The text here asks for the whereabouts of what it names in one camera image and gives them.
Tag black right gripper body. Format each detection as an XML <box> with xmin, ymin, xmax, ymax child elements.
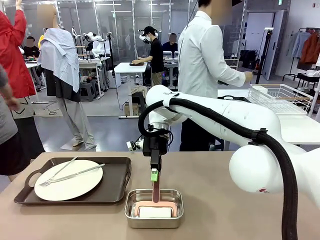
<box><xmin>142</xmin><ymin>129</ymin><xmax>172</xmax><ymax>157</ymax></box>

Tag brown serving tray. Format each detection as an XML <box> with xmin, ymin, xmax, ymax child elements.
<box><xmin>13</xmin><ymin>156</ymin><xmax>132</xmax><ymax>207</ymax></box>

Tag pink lint roller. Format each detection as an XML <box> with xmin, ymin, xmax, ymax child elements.
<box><xmin>133</xmin><ymin>180</ymin><xmax>179</xmax><ymax>219</ymax></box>

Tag white round plate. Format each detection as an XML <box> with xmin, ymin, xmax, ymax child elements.
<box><xmin>33</xmin><ymin>159</ymin><xmax>104</xmax><ymax>202</ymax></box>

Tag white sleeved right forearm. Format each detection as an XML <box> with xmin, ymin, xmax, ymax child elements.
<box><xmin>223</xmin><ymin>65</ymin><xmax>248</xmax><ymax>88</ymax></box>

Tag cardboard box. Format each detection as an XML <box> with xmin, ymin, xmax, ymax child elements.
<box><xmin>123</xmin><ymin>102</ymin><xmax>140</xmax><ymax>117</ymax></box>

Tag black step stool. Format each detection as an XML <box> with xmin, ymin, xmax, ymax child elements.
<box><xmin>209</xmin><ymin>137</ymin><xmax>225</xmax><ymax>152</ymax></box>

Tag stainless steel tray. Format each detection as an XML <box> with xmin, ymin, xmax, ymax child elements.
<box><xmin>124</xmin><ymin>188</ymin><xmax>185</xmax><ymax>229</ymax></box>

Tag white background desk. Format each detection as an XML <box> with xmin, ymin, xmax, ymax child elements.
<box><xmin>113</xmin><ymin>61</ymin><xmax>149</xmax><ymax>119</ymax></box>

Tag person with VR headset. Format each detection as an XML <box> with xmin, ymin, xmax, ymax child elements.
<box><xmin>130</xmin><ymin>25</ymin><xmax>165</xmax><ymax>88</ymax></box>

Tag grey plastic stool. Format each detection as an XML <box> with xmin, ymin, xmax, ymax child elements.
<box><xmin>79</xmin><ymin>79</ymin><xmax>100</xmax><ymax>102</ymax></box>

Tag person in white shirt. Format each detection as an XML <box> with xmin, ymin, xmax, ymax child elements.
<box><xmin>177</xmin><ymin>0</ymin><xmax>254</xmax><ymax>152</ymax></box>

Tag black tray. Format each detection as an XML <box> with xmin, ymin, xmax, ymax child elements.
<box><xmin>220</xmin><ymin>95</ymin><xmax>252</xmax><ymax>104</ymax></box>

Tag seated person in dark top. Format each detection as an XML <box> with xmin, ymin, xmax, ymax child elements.
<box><xmin>162</xmin><ymin>32</ymin><xmax>179</xmax><ymax>55</ymax></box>

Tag black bags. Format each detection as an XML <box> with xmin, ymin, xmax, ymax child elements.
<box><xmin>239</xmin><ymin>49</ymin><xmax>259</xmax><ymax>70</ymax></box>

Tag mannequin in striped shirt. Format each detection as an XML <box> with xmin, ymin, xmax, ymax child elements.
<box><xmin>36</xmin><ymin>3</ymin><xmax>98</xmax><ymax>152</ymax></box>

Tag white side table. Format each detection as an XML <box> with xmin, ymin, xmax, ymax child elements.
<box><xmin>216</xmin><ymin>88</ymin><xmax>320</xmax><ymax>152</ymax></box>

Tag person in grey top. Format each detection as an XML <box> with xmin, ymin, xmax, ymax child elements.
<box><xmin>0</xmin><ymin>64</ymin><xmax>20</xmax><ymax>146</ymax></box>

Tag black clothes rack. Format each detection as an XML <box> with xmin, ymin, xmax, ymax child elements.
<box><xmin>282</xmin><ymin>27</ymin><xmax>320</xmax><ymax>83</ymax></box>

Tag seated person in black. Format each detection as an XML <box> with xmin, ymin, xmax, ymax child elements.
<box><xmin>22</xmin><ymin>36</ymin><xmax>41</xmax><ymax>59</ymax></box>

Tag mannequin in red coat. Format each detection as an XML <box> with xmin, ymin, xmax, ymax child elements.
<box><xmin>0</xmin><ymin>0</ymin><xmax>46</xmax><ymax>182</ymax></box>

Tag light blue hanging shirt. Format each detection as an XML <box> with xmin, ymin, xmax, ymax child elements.
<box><xmin>290</xmin><ymin>31</ymin><xmax>311</xmax><ymax>60</ymax></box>

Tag orange hanging jacket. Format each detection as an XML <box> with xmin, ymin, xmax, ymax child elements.
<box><xmin>299</xmin><ymin>31</ymin><xmax>320</xmax><ymax>65</ymax></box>

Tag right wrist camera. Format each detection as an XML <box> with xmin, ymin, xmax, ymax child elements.
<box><xmin>126</xmin><ymin>140</ymin><xmax>145</xmax><ymax>153</ymax></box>

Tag white wire dish rack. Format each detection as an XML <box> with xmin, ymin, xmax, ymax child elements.
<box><xmin>247</xmin><ymin>84</ymin><xmax>315</xmax><ymax>116</ymax></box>

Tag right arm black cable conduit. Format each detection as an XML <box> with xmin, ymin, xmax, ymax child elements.
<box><xmin>137</xmin><ymin>98</ymin><xmax>299</xmax><ymax>240</ymax></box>

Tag thin black hanging cable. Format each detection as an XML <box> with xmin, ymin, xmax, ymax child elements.
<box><xmin>185</xmin><ymin>0</ymin><xmax>200</xmax><ymax>28</ymax></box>

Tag black tripod with camera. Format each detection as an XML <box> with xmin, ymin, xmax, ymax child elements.
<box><xmin>254</xmin><ymin>26</ymin><xmax>276</xmax><ymax>85</ymax></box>

